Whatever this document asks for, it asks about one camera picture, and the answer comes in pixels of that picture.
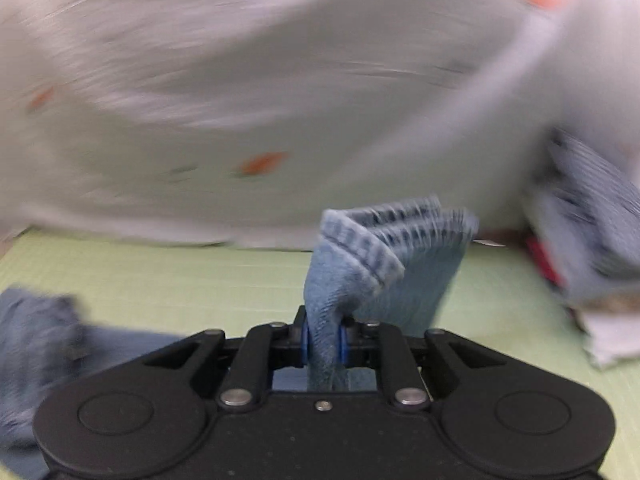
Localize blue denim jeans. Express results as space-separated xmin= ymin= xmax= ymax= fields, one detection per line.
xmin=1 ymin=198 xmax=478 ymax=479

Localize green grid cutting mat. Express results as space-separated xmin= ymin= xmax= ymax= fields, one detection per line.
xmin=1 ymin=232 xmax=639 ymax=479

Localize red folded garment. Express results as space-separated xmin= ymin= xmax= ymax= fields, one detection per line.
xmin=525 ymin=235 xmax=563 ymax=288

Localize white printed carrot sheet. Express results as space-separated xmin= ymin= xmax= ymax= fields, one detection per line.
xmin=1 ymin=0 xmax=639 ymax=248

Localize light blue folded garment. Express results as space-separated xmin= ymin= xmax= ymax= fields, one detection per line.
xmin=519 ymin=184 xmax=640 ymax=311

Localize white folded cloth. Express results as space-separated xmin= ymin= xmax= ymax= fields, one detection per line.
xmin=577 ymin=310 xmax=640 ymax=370

